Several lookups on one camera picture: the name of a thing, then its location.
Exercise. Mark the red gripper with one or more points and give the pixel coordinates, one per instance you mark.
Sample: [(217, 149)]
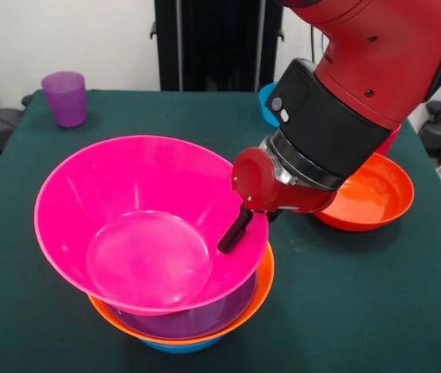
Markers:
[(267, 182)]

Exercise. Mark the orange bowl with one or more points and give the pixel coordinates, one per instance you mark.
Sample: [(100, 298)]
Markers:
[(261, 287)]

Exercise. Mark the purple bowl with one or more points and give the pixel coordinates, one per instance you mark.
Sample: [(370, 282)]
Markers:
[(204, 322)]

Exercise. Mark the pink bowl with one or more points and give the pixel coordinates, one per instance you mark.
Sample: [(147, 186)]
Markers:
[(127, 194)]

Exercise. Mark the large blue bowl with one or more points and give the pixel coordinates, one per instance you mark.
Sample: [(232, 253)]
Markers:
[(181, 346)]

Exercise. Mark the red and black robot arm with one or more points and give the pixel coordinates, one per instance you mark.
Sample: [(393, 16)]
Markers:
[(360, 77)]

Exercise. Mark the small blue bowl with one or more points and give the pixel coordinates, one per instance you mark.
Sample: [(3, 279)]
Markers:
[(267, 105)]

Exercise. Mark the red-orange bowl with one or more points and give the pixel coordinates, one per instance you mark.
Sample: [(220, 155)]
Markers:
[(375, 198)]

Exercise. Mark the crimson cup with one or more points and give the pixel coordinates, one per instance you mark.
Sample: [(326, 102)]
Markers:
[(389, 141)]

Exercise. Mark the dark green tablecloth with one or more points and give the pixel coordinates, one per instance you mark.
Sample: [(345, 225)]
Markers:
[(49, 147)]

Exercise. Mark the purple cup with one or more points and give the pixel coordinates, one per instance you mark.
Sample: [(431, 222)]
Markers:
[(64, 97)]

